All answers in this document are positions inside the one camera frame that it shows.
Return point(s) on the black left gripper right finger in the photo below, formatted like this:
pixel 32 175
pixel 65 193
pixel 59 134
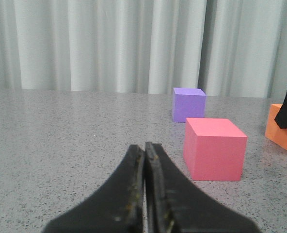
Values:
pixel 176 205

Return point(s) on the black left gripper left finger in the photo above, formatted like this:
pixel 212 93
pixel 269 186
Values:
pixel 116 207

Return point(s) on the orange foam cube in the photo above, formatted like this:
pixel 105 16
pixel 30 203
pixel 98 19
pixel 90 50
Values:
pixel 273 131

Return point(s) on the pink foam cube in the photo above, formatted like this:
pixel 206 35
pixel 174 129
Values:
pixel 214 149

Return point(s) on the grey-green pleated curtain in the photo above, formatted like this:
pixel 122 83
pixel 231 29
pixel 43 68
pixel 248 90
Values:
pixel 232 48

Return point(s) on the purple foam cube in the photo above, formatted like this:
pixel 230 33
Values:
pixel 188 102

